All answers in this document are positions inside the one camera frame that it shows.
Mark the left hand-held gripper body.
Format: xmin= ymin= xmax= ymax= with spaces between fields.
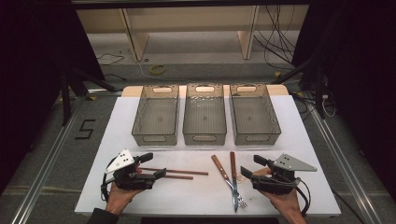
xmin=105 ymin=148 xmax=157 ymax=191

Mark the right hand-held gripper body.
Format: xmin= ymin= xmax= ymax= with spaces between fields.
xmin=251 ymin=153 xmax=318 ymax=196

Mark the clear spoon with beige handle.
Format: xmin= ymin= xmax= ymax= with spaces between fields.
xmin=235 ymin=167 xmax=273 ymax=184

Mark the wooden-handled table knife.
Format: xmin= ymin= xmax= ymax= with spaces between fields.
xmin=229 ymin=151 xmax=239 ymax=214

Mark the wooden-handled fork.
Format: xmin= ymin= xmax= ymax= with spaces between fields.
xmin=210 ymin=154 xmax=248 ymax=210

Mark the clear grey plastic bin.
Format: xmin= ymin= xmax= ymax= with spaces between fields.
xmin=182 ymin=83 xmax=228 ymax=147
xmin=131 ymin=84 xmax=180 ymax=147
xmin=229 ymin=83 xmax=282 ymax=147

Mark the person's right hand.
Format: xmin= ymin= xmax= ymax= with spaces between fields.
xmin=260 ymin=189 xmax=304 ymax=217

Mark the person's left hand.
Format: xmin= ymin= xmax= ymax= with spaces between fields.
xmin=105 ymin=181 xmax=145 ymax=217

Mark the white table board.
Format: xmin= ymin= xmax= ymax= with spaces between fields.
xmin=74 ymin=94 xmax=342 ymax=217

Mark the pale wooden table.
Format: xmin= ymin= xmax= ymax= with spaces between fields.
xmin=120 ymin=83 xmax=290 ymax=97

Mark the yellow tape roll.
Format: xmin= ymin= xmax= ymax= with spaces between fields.
xmin=148 ymin=63 xmax=167 ymax=76

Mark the black metal stand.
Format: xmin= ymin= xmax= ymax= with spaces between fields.
xmin=60 ymin=66 xmax=123 ymax=126
xmin=270 ymin=57 xmax=326 ymax=119

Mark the black curtain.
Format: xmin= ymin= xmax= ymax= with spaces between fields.
xmin=0 ymin=0 xmax=106 ymax=194
xmin=292 ymin=0 xmax=396 ymax=188

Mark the pale wooden desk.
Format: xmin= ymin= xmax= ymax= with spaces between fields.
xmin=76 ymin=4 xmax=309 ymax=63

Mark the left hand-held gripper black cable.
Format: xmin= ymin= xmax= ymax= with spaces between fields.
xmin=100 ymin=157 xmax=117 ymax=203

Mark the hand-held gripper black cable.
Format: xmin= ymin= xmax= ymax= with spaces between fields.
xmin=294 ymin=177 xmax=312 ymax=217
xmin=100 ymin=157 xmax=117 ymax=203

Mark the right hand-held gripper black cable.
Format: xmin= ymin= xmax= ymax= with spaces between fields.
xmin=294 ymin=177 xmax=312 ymax=217

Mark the long aluminium rail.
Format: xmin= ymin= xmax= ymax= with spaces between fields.
xmin=306 ymin=99 xmax=384 ymax=224
xmin=10 ymin=96 xmax=85 ymax=224

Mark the short aluminium rail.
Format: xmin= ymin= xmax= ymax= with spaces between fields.
xmin=87 ymin=88 xmax=124 ymax=97

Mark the white floor cable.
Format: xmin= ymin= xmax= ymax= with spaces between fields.
xmin=134 ymin=59 xmax=188 ymax=82

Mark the white plug with cable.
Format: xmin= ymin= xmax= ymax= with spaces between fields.
xmin=321 ymin=92 xmax=338 ymax=119

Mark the thin black floor cable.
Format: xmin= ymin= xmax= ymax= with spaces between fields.
xmin=96 ymin=52 xmax=125 ymax=67

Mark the bundle of black cables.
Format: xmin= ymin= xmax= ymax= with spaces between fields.
xmin=252 ymin=4 xmax=297 ymax=71

